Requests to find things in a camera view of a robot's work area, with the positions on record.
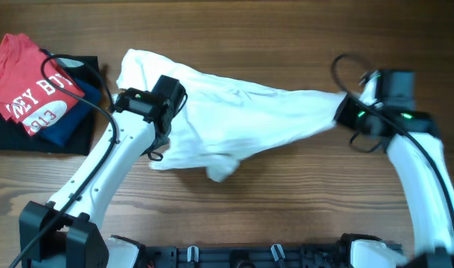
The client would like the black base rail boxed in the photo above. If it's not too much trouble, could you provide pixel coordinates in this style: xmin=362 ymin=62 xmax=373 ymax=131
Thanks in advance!
xmin=135 ymin=243 xmax=352 ymax=268

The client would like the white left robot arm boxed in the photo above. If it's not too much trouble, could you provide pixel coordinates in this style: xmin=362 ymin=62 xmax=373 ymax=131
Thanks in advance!
xmin=14 ymin=75 xmax=187 ymax=267

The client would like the black folded t-shirt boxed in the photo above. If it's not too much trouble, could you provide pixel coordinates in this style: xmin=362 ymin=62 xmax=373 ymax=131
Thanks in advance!
xmin=0 ymin=55 xmax=101 ymax=156

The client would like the blue folded t-shirt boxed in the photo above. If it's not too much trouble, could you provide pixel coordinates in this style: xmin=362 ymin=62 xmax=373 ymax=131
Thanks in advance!
xmin=0 ymin=48 xmax=103 ymax=147

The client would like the white t-shirt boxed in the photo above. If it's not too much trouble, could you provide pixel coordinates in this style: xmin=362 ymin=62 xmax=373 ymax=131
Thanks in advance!
xmin=116 ymin=49 xmax=345 ymax=182

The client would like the red printed t-shirt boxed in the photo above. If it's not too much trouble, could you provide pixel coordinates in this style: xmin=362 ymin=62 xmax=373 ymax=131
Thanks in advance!
xmin=0 ymin=33 xmax=84 ymax=135

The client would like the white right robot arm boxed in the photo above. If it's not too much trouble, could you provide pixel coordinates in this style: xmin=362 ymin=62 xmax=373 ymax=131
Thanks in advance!
xmin=335 ymin=70 xmax=454 ymax=267

